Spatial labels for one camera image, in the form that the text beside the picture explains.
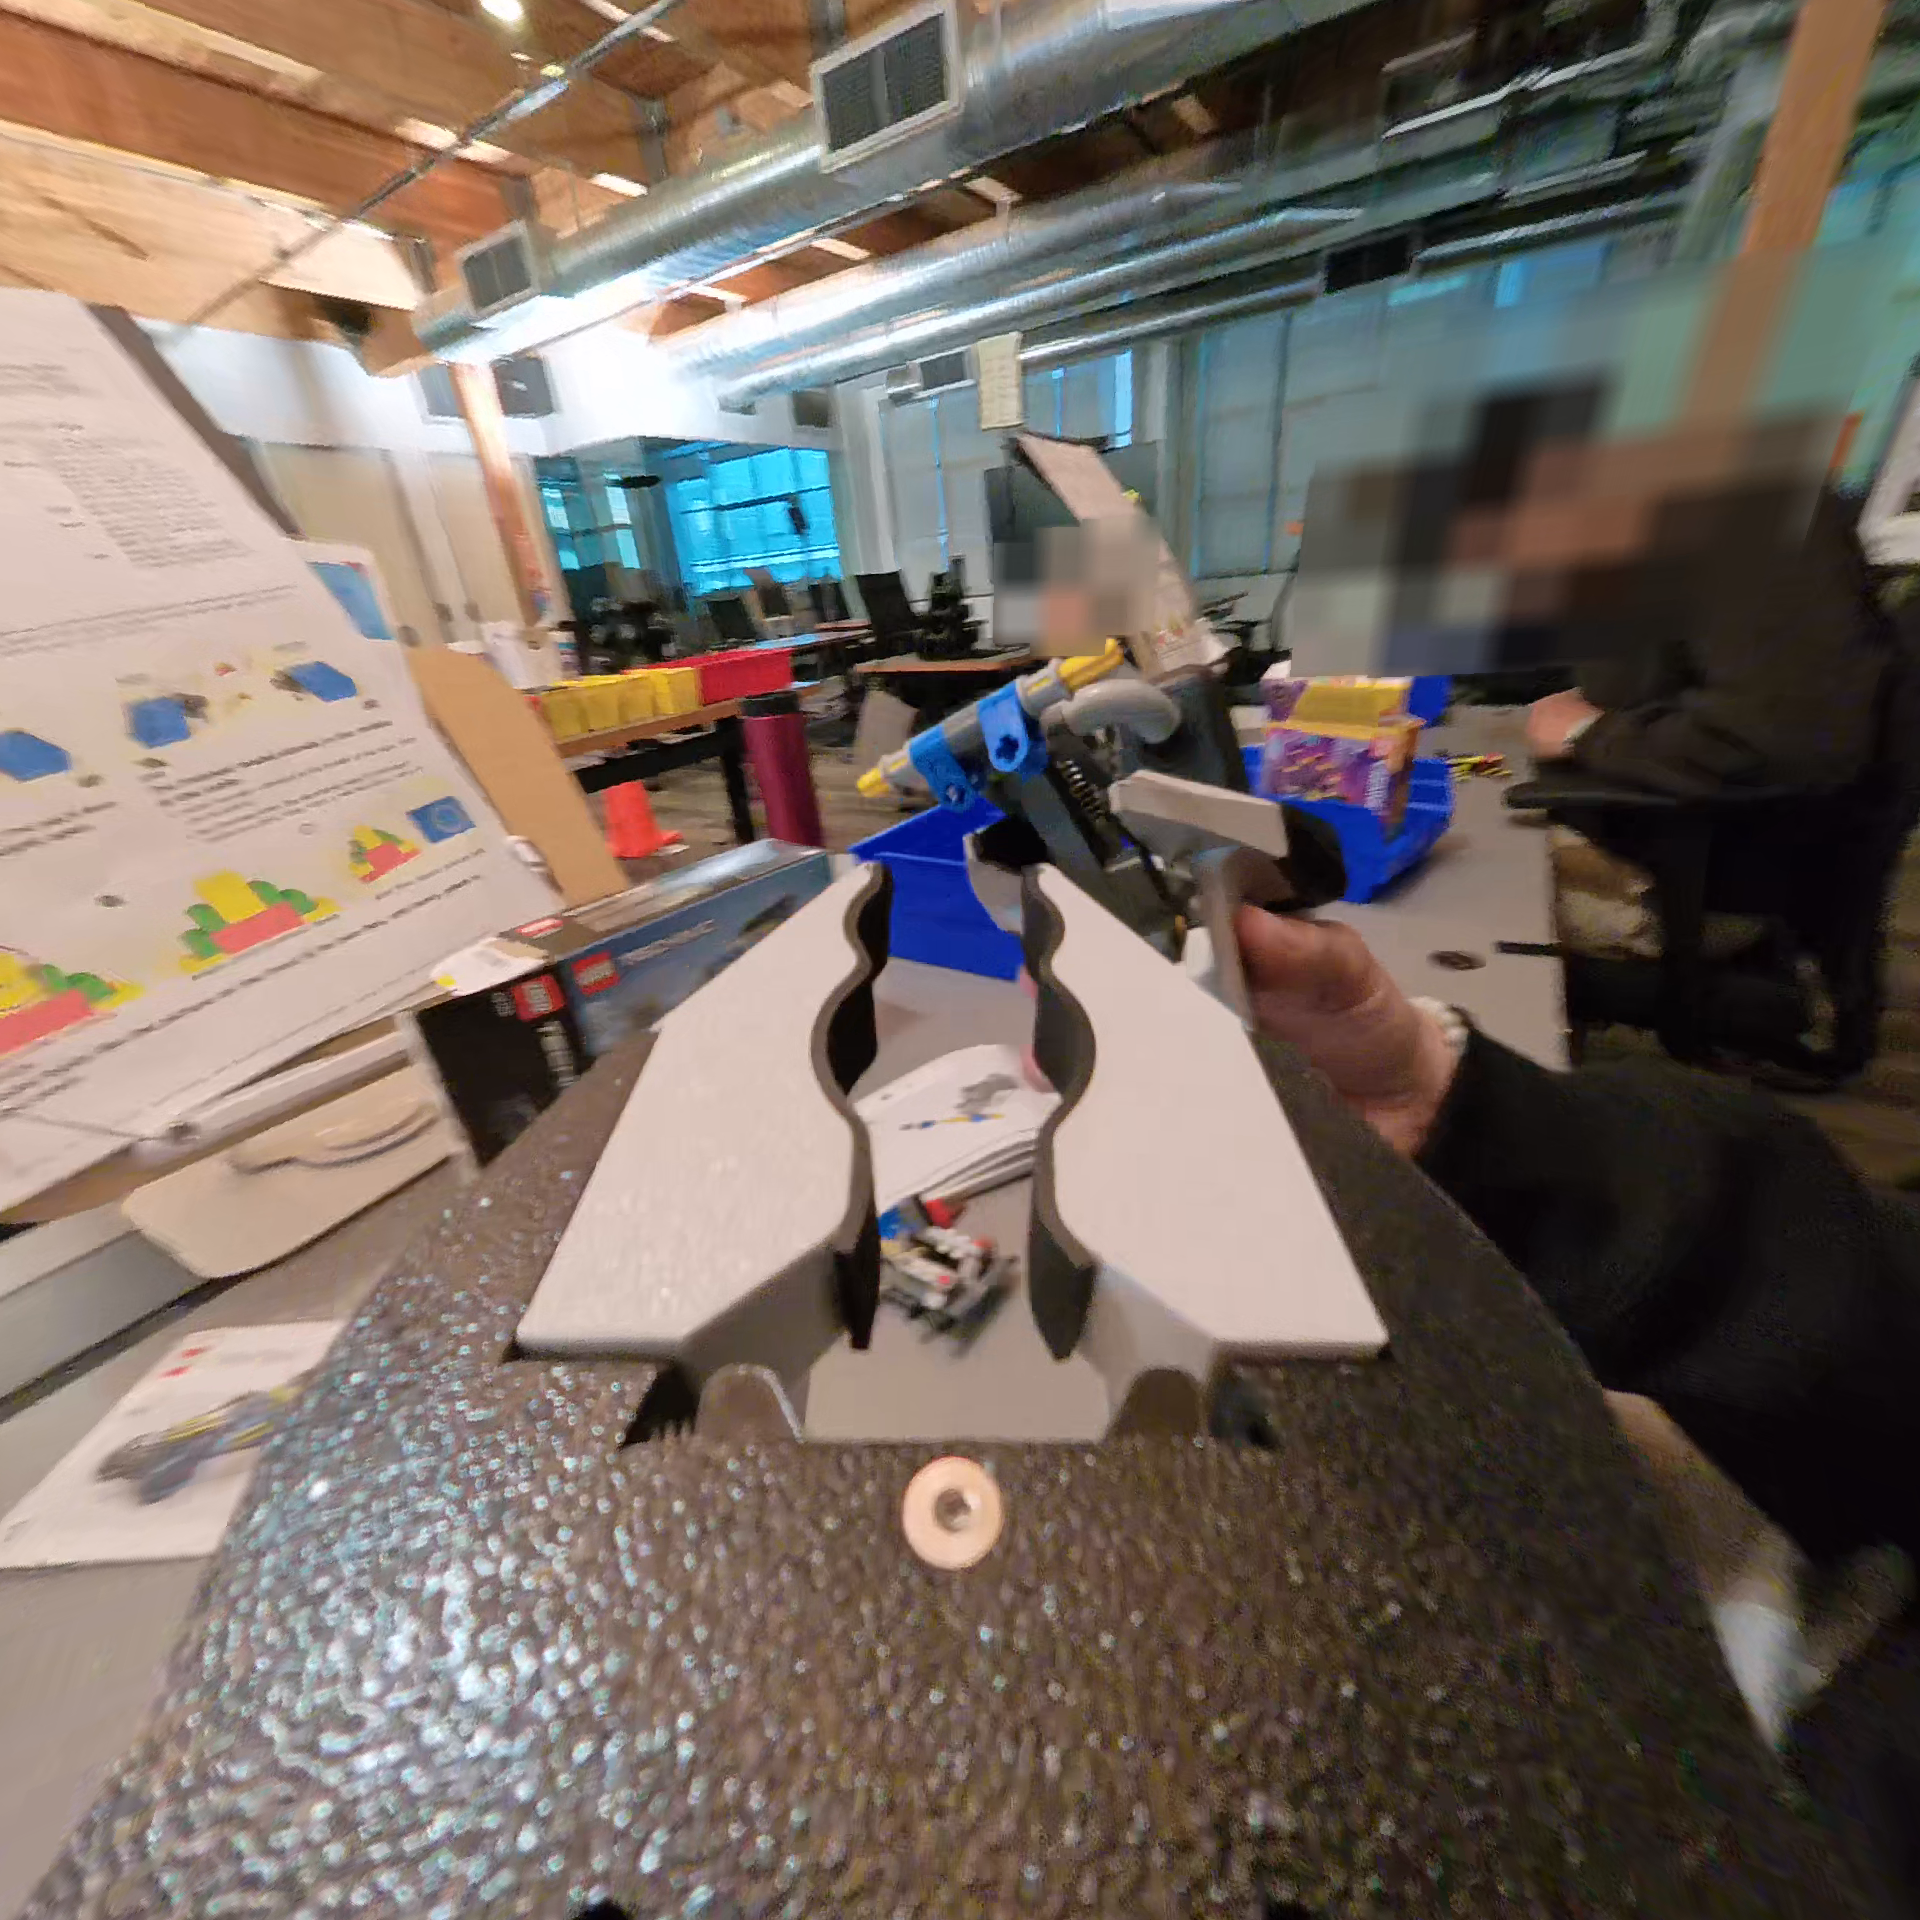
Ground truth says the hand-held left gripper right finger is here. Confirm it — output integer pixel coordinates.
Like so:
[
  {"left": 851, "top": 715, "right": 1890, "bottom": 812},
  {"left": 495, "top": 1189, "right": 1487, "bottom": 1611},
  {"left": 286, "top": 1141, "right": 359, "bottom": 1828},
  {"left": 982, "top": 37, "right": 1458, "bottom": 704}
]
[{"left": 1016, "top": 863, "right": 1392, "bottom": 1443}]

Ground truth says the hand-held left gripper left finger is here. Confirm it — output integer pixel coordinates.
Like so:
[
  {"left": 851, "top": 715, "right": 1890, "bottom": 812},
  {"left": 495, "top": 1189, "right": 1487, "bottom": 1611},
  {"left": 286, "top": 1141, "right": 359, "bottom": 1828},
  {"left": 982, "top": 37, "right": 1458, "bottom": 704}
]
[{"left": 514, "top": 863, "right": 893, "bottom": 1443}]

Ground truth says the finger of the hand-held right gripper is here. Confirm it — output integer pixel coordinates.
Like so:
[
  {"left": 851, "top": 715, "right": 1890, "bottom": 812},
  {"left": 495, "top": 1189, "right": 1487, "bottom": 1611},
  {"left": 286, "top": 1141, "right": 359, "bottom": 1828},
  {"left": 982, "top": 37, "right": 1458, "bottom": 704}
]
[{"left": 1114, "top": 768, "right": 1292, "bottom": 864}]

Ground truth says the blue grey lego assembly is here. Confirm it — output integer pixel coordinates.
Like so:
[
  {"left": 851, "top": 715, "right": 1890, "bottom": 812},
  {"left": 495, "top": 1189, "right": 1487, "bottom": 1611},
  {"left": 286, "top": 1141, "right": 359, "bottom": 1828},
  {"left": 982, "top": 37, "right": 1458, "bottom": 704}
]
[{"left": 854, "top": 637, "right": 1203, "bottom": 963}]

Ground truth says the person's right forearm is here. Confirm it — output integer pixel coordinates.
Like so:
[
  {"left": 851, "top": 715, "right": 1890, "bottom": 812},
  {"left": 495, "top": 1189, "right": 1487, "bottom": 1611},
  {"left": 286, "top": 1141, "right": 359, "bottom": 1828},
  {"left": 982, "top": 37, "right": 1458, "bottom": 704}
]
[{"left": 1418, "top": 1031, "right": 1920, "bottom": 1569}]

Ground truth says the black lego box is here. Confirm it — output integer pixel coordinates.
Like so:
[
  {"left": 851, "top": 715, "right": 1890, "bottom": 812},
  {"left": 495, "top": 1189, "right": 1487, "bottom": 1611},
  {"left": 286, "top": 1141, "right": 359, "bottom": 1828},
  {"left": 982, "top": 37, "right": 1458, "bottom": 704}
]
[{"left": 411, "top": 840, "right": 837, "bottom": 1165}]

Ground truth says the small grey lego car build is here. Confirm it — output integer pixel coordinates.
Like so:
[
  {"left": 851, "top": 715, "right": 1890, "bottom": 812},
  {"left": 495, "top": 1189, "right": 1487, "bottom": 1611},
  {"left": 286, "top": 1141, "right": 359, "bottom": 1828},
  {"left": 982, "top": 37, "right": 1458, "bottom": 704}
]
[{"left": 878, "top": 1197, "right": 1023, "bottom": 1340}]

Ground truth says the person's right hand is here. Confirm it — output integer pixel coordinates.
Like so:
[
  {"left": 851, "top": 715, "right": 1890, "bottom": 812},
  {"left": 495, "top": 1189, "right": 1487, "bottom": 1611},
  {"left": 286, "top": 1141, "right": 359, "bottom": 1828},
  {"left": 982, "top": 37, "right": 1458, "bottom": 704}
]
[{"left": 1235, "top": 904, "right": 1467, "bottom": 1161}]

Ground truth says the blue bin with toy boxes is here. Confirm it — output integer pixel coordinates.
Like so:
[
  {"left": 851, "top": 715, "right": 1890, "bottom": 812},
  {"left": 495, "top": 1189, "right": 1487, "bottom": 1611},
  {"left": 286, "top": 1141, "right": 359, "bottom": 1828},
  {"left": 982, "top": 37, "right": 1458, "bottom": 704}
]
[{"left": 1239, "top": 673, "right": 1461, "bottom": 906}]

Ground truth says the purple yellow toy box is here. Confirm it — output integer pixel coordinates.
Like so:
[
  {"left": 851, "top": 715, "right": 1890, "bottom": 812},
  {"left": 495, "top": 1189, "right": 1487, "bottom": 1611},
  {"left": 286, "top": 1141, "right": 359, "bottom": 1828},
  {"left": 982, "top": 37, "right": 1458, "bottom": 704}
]
[{"left": 1258, "top": 675, "right": 1426, "bottom": 834}]

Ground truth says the open white instruction booklet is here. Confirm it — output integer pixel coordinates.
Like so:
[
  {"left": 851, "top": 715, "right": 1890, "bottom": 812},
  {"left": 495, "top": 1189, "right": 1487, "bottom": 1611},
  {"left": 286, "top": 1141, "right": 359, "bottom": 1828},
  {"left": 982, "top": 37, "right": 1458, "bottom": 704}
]
[{"left": 853, "top": 1044, "right": 1069, "bottom": 1205}]

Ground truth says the empty blue plastic bin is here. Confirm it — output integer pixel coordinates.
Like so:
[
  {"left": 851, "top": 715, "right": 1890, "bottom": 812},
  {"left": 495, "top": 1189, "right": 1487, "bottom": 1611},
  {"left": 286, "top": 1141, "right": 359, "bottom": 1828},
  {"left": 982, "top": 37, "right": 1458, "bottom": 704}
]
[{"left": 848, "top": 791, "right": 1052, "bottom": 985}]

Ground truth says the maroon bottle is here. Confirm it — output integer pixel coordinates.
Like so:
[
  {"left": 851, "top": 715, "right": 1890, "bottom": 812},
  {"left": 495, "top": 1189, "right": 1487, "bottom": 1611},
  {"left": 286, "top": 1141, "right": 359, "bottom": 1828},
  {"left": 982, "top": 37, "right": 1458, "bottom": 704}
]
[{"left": 740, "top": 691, "right": 828, "bottom": 850}]

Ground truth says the beige board stand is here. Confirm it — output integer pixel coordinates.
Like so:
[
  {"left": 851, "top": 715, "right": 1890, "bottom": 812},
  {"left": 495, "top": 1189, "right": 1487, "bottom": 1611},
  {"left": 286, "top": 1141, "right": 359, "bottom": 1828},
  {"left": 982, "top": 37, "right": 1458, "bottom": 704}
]
[{"left": 124, "top": 1049, "right": 471, "bottom": 1280}]

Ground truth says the brown cardboard sheet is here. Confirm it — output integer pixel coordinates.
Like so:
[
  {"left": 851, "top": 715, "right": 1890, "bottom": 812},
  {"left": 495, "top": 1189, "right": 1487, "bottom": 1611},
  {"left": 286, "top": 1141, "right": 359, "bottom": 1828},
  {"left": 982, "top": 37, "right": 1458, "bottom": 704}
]
[{"left": 403, "top": 645, "right": 634, "bottom": 906}]

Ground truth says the row of yellow bins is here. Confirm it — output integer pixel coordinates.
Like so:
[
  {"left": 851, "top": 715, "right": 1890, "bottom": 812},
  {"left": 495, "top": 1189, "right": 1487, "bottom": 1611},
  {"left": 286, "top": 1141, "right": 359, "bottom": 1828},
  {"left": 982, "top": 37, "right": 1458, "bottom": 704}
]
[{"left": 526, "top": 668, "right": 706, "bottom": 740}]

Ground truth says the red plastic bin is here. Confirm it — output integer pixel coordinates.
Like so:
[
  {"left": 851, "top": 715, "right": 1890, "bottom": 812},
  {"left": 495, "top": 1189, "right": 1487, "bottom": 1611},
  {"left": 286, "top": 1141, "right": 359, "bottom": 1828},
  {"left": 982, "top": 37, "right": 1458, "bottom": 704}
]
[{"left": 668, "top": 648, "right": 798, "bottom": 707}]

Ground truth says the booklet with car picture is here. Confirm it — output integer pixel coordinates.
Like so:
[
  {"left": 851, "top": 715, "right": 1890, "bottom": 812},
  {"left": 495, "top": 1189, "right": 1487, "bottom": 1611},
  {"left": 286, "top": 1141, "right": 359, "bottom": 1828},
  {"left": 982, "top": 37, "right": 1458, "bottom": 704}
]
[{"left": 0, "top": 1320, "right": 349, "bottom": 1572}]

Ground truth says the white brick instruction sheet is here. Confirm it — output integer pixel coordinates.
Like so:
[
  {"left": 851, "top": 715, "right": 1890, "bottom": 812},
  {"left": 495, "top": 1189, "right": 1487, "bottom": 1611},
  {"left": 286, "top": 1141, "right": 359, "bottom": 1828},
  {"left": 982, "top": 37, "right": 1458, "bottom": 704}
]
[{"left": 0, "top": 289, "right": 566, "bottom": 1210}]

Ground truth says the white ceiling vent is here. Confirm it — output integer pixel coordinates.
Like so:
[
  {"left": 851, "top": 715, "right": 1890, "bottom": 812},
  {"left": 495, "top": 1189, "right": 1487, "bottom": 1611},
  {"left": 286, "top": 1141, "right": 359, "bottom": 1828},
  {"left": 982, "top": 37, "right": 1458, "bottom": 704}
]
[{"left": 808, "top": 0, "right": 965, "bottom": 169}]

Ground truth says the silver air duct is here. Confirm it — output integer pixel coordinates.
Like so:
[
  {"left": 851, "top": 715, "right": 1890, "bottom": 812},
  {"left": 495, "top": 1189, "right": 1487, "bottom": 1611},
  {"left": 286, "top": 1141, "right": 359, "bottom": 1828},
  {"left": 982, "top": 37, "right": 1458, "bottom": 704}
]
[{"left": 411, "top": 0, "right": 1412, "bottom": 361}]

